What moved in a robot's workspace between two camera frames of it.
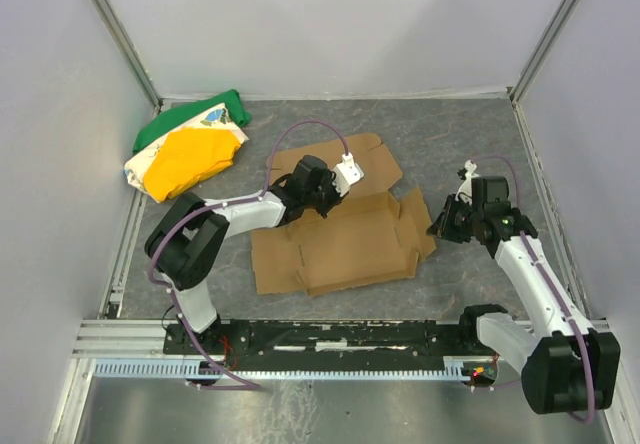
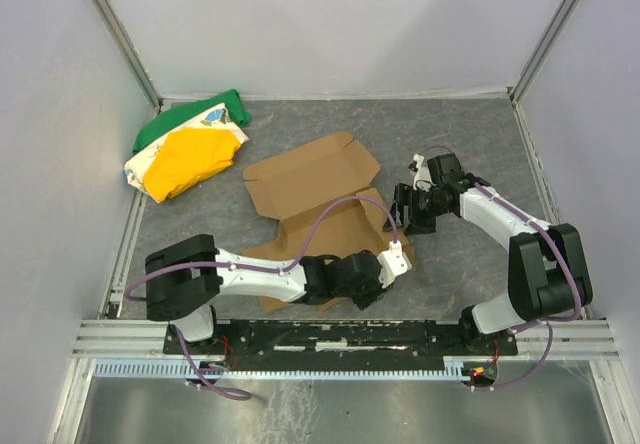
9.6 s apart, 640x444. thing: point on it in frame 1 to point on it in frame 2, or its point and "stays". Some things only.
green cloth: [158, 123] stays
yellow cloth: [187, 157] stays
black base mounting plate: [332, 339] stays
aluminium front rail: [143, 340] stays
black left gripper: [327, 192] to [368, 294]
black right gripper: [451, 221] to [413, 209]
